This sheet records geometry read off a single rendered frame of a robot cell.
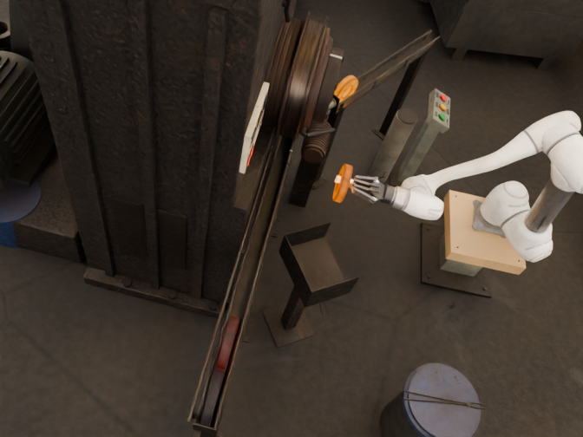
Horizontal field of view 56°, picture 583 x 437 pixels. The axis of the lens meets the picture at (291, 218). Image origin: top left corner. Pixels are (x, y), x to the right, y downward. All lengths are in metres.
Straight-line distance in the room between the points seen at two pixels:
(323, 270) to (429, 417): 0.70
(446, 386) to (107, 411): 1.43
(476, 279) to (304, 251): 1.27
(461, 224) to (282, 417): 1.26
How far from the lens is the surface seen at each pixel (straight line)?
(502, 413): 2.98
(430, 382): 2.36
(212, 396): 1.81
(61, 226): 2.71
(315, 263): 2.22
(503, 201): 2.71
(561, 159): 2.20
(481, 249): 2.80
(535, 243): 2.64
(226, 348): 1.86
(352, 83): 2.73
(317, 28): 1.98
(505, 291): 3.28
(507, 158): 2.24
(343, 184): 2.11
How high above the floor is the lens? 2.49
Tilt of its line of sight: 55 degrees down
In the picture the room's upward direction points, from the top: 18 degrees clockwise
